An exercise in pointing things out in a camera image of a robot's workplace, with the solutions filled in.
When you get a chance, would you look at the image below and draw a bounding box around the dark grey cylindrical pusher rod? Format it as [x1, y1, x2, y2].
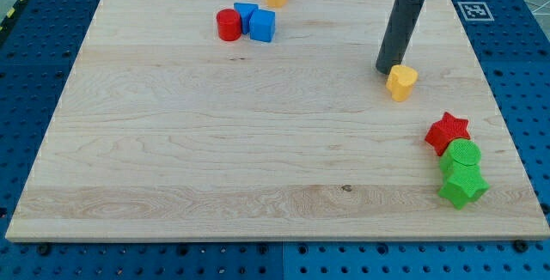
[376, 0, 425, 75]

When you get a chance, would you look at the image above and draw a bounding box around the yellow heart block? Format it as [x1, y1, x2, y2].
[386, 64, 419, 102]

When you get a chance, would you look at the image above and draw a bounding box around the white fiducial marker tag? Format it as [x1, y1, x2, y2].
[457, 2, 494, 21]

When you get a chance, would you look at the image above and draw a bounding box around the red star block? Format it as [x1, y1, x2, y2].
[425, 112, 470, 156]

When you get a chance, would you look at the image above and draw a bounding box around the blue cube block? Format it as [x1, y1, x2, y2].
[249, 9, 276, 42]

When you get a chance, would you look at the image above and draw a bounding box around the green cylinder block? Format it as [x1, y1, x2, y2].
[439, 138, 481, 173]

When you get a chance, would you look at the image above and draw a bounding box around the blue triangle block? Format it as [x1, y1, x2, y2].
[234, 3, 259, 34]

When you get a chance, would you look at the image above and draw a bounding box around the red cylinder block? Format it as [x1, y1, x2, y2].
[216, 9, 241, 41]

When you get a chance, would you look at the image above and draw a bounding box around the green star block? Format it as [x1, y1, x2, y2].
[438, 164, 490, 210]

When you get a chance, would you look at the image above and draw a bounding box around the light wooden board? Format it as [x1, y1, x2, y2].
[6, 0, 549, 243]

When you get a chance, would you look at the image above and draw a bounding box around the black yellow hazard tape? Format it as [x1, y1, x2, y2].
[1, 0, 30, 32]

